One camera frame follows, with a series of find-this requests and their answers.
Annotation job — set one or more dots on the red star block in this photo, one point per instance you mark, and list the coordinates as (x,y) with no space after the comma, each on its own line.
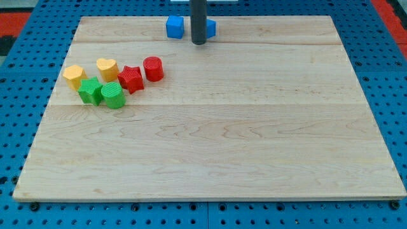
(131,79)

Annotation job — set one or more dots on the blue cube block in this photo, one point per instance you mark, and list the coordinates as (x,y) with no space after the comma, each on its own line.
(175,27)

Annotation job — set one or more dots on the green star block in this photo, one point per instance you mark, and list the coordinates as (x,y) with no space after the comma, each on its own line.
(90,91)

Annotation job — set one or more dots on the light wooden board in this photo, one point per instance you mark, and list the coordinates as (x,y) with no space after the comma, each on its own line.
(270,109)

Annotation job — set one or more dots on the red cylinder block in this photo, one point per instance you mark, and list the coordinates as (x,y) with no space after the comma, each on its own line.
(153,68)

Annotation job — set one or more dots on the blue block behind rod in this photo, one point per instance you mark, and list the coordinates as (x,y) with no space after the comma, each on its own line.
(211,28)

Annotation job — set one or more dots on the green cylinder block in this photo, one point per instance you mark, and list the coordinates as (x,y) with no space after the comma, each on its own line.
(113,95)

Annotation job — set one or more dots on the yellow heart block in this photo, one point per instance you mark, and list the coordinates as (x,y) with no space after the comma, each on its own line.
(108,69)

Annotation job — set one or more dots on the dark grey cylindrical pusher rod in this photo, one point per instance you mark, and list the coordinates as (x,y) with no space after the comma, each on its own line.
(198,17)

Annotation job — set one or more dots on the yellow hexagon block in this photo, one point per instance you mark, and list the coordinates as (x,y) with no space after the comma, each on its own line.
(73,76)

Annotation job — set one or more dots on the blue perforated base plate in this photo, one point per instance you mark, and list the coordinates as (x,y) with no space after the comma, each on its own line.
(30,70)

